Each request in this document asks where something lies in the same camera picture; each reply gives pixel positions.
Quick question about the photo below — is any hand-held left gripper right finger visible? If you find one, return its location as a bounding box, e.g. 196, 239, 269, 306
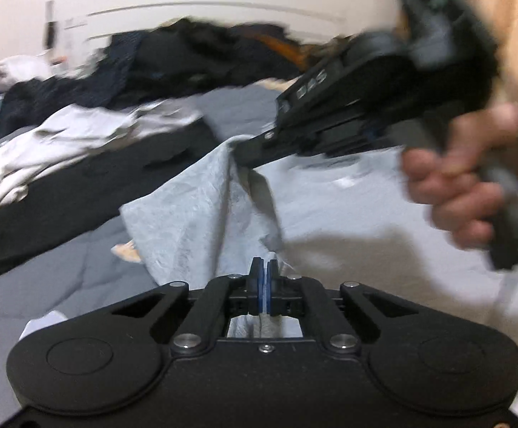
265, 259, 433, 356

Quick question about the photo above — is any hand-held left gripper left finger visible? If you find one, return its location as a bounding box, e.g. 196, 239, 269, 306
85, 257, 263, 356

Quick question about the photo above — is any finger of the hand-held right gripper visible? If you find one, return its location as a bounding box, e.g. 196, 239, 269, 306
234, 131, 378, 169

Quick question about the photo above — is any grey T-shirt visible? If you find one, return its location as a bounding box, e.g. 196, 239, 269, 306
120, 136, 518, 344

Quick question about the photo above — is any pile of dark clothes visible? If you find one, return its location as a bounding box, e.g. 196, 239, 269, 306
0, 18, 353, 112

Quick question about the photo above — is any person's right hand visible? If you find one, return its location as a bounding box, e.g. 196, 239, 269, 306
402, 102, 518, 250

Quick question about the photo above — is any beige curtain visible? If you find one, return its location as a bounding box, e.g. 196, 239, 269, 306
464, 0, 518, 112

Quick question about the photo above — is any black unfolded garment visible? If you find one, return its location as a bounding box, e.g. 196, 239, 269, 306
0, 120, 224, 286

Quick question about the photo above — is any grey quilted blanket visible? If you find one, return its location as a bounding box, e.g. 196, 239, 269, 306
0, 82, 295, 411

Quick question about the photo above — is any white garment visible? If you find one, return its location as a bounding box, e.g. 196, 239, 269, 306
0, 98, 206, 241

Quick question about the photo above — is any white hoodie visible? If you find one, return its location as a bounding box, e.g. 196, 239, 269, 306
0, 56, 52, 103

